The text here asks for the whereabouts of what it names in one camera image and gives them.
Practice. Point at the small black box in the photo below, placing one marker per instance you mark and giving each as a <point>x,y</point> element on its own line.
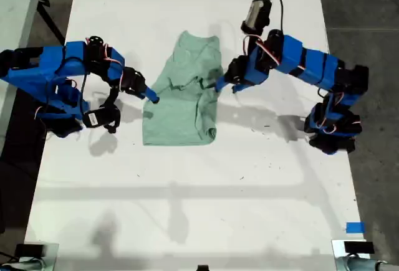
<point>29,250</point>
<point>358,247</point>

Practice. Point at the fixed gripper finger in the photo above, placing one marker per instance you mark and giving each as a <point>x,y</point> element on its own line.
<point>221,84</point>
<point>152,94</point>

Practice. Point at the black stand leg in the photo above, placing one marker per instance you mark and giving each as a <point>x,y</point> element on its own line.
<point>50,21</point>

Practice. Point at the blue tape strip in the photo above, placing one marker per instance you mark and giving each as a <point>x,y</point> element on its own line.
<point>354,227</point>

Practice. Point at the pale side table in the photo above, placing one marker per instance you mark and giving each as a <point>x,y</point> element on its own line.
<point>15,9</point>

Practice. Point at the camera black stalk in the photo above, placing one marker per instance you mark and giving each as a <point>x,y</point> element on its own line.
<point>111,98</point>

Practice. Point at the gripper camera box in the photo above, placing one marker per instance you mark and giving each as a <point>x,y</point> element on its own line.
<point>95,118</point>
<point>257,14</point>

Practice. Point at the shiny metal plate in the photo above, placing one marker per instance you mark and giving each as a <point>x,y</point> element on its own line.
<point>51,252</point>
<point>337,247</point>

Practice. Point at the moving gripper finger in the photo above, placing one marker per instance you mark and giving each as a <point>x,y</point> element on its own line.
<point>238,86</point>
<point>148,97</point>

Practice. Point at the pale green T-shirt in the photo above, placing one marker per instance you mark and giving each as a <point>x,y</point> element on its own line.
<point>174,121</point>

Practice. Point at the grey metal tube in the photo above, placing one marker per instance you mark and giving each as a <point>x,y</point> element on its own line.
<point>361,265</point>
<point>31,266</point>

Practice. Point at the small black clamp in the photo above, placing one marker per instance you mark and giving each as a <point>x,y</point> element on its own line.
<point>202,268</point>

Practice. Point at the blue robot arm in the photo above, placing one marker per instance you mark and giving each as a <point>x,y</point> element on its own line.
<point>46,62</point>
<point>311,62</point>

